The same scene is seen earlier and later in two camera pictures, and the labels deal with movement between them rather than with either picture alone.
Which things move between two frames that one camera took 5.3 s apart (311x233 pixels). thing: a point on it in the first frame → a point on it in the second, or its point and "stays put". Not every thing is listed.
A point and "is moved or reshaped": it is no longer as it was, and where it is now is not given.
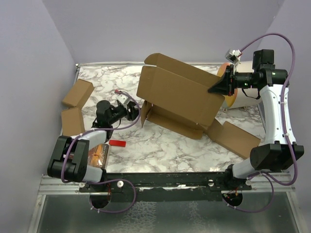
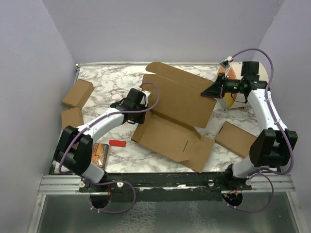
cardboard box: x=79 y=93 stays put
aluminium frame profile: x=51 y=185 stays put
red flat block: x=120 y=143 stays put
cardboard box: x=176 y=97 is moved or reshaped
